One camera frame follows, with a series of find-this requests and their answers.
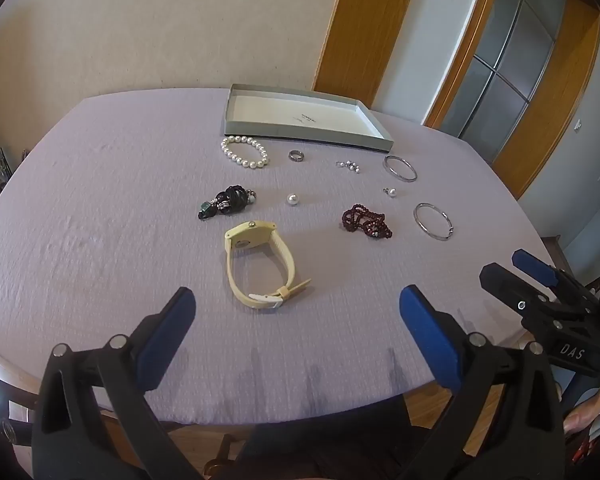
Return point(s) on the cream wristwatch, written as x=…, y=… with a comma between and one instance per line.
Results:
x=245, y=232

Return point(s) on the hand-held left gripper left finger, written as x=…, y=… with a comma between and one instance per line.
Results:
x=167, y=340

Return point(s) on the wooden door panel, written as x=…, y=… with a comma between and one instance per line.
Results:
x=365, y=25

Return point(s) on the shallow grey cardboard tray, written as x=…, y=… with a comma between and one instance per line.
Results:
x=290, y=115

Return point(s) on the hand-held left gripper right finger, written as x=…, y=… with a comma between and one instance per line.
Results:
x=425, y=325

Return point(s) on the white wall switch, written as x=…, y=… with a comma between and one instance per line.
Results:
x=577, y=125

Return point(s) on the dark wooden chair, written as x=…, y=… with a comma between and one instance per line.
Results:
x=5, y=425

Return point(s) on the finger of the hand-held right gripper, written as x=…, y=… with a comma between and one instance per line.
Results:
x=532, y=265
x=502, y=282

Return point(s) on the small pearl earrings cluster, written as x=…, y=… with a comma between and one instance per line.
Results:
x=350, y=164

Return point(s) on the thin silver bangle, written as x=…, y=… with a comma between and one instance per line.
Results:
x=427, y=232
x=400, y=176

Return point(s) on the loose white pearl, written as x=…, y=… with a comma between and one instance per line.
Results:
x=293, y=199

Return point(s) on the person's right hand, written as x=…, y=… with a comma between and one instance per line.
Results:
x=597, y=407

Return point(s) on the small pearl stud earring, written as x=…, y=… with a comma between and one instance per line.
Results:
x=392, y=192

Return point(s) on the glass door wooden frame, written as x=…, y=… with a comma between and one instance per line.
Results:
x=510, y=60

